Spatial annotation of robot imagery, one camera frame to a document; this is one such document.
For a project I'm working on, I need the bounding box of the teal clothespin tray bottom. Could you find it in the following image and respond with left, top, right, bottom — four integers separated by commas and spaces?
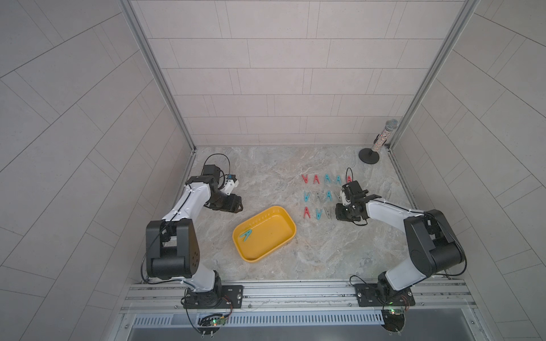
239, 230, 253, 242

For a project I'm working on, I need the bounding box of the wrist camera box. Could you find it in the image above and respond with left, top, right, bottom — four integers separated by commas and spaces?
342, 180, 368, 204
201, 164, 221, 184

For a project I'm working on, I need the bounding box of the left controller board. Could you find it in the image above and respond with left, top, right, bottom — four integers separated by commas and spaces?
197, 313, 229, 338

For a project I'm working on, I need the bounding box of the aluminium front rail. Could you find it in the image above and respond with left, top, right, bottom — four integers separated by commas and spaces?
119, 278, 476, 314

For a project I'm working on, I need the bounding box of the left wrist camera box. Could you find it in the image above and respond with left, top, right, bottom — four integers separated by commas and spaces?
201, 164, 221, 184

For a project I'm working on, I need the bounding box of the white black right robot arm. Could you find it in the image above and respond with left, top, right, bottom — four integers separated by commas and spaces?
335, 196, 466, 301

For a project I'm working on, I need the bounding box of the left corner metal profile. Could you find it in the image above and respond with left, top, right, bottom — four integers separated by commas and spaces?
119, 0, 196, 154

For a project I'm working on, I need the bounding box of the right corner metal profile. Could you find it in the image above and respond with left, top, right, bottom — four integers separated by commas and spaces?
388, 0, 480, 152

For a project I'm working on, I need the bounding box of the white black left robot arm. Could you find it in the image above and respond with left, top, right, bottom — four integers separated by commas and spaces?
141, 175, 243, 294

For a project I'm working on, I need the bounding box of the controller board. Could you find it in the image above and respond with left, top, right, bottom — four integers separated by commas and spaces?
381, 308, 406, 335
197, 313, 229, 338

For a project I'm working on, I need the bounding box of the ventilation grille strip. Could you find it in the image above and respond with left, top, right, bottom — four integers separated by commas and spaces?
133, 311, 385, 328

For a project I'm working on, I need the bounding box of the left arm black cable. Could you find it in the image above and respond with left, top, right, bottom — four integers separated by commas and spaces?
202, 153, 231, 173

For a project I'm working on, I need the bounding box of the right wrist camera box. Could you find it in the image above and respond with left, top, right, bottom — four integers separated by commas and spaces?
342, 180, 368, 204

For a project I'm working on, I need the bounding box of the right controller board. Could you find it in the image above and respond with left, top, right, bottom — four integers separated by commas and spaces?
381, 308, 406, 335

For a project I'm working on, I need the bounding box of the corner metal profile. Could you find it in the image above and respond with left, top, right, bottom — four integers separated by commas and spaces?
119, 0, 196, 154
388, 0, 480, 152

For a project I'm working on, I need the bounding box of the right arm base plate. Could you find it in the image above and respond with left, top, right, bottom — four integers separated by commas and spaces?
353, 283, 416, 308

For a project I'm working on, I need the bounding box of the yellow plastic storage tray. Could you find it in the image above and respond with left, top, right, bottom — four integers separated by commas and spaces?
233, 206, 297, 263

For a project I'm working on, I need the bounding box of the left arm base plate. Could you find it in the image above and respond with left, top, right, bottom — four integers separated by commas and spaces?
183, 285, 244, 310

